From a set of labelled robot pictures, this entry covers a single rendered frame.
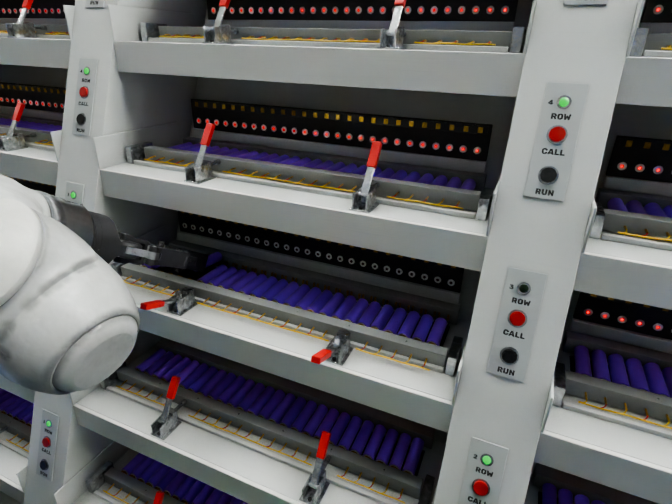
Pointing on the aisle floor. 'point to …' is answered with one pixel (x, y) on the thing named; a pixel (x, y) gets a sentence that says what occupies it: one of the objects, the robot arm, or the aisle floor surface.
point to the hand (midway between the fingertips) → (185, 259)
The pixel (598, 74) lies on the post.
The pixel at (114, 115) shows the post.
